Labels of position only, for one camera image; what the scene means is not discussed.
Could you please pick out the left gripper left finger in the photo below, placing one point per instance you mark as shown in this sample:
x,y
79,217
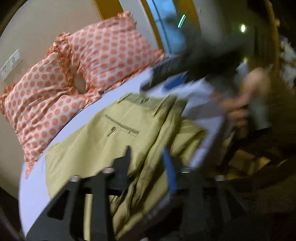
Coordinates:
x,y
63,217

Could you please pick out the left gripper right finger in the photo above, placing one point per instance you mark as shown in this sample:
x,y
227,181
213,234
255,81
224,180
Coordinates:
x,y
202,206

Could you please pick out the khaki green pants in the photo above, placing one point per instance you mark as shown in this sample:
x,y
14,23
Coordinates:
x,y
144,123

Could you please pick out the person's right hand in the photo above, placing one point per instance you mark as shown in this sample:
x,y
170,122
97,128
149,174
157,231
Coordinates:
x,y
251,100

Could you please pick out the blue glass window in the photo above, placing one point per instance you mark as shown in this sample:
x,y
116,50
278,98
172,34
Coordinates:
x,y
166,25

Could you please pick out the lavender bed sheet mattress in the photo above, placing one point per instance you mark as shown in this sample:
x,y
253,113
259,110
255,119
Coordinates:
x,y
34,196

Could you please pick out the right polka dot pillow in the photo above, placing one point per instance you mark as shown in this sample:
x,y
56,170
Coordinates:
x,y
107,53

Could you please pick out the polka dot pillow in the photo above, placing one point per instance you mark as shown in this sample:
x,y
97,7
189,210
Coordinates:
x,y
107,53
41,104

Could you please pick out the left polka dot pillow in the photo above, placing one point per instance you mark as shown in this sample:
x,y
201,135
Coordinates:
x,y
41,104

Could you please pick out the white wall socket panel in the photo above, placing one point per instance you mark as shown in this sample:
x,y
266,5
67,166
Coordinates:
x,y
10,65

